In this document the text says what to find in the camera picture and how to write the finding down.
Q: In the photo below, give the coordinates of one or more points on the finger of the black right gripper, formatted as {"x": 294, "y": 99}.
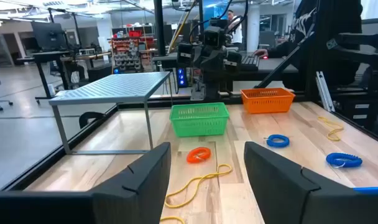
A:
{"x": 185, "y": 54}
{"x": 233, "y": 59}

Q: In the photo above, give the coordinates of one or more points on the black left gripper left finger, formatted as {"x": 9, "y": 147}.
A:
{"x": 130, "y": 186}

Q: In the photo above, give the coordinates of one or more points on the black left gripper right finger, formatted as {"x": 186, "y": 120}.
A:
{"x": 285, "y": 193}

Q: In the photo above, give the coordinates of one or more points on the green plastic basket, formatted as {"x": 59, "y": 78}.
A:
{"x": 198, "y": 105}

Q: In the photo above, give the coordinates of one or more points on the yellow rubber band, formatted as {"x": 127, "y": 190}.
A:
{"x": 324, "y": 120}
{"x": 212, "y": 175}
{"x": 173, "y": 217}

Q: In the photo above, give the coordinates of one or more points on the blue coil wristband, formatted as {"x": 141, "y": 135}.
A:
{"x": 344, "y": 155}
{"x": 277, "y": 136}

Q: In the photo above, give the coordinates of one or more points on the orange coil wristband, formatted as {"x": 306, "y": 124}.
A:
{"x": 190, "y": 156}

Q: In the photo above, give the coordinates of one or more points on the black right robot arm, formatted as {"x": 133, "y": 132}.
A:
{"x": 212, "y": 84}

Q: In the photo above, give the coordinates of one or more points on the grey desk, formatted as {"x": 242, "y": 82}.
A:
{"x": 279, "y": 65}

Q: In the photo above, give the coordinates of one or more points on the black monitor desk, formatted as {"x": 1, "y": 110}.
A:
{"x": 49, "y": 56}

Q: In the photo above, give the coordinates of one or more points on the black keyboard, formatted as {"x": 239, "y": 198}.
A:
{"x": 249, "y": 60}

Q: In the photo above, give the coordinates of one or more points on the computer tower with lights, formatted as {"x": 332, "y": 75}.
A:
{"x": 182, "y": 77}

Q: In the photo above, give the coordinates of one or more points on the person's hand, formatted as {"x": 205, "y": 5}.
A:
{"x": 260, "y": 53}

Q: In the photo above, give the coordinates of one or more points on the person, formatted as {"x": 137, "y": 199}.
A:
{"x": 237, "y": 31}
{"x": 332, "y": 31}

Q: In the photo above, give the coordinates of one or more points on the white pillar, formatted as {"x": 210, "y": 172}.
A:
{"x": 253, "y": 28}

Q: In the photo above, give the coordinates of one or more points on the parts rack with red bins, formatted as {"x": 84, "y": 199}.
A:
{"x": 127, "y": 56}

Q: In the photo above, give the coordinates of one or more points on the orange plastic basket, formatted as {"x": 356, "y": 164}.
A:
{"x": 266, "y": 107}

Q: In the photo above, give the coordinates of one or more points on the grey perforated metal shelf riser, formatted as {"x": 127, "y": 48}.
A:
{"x": 114, "y": 87}

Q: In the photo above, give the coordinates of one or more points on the black curved chair part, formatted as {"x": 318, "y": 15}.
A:
{"x": 83, "y": 119}

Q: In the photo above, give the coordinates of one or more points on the blue plastic basket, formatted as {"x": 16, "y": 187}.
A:
{"x": 372, "y": 190}

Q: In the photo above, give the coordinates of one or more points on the silver aluminium bar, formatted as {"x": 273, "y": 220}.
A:
{"x": 324, "y": 91}

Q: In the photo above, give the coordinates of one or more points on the black drawer cabinet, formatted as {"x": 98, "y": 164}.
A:
{"x": 347, "y": 115}

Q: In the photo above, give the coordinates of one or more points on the black computer monitor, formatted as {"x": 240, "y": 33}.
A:
{"x": 49, "y": 35}

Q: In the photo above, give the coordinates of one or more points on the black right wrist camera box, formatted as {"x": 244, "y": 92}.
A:
{"x": 213, "y": 36}

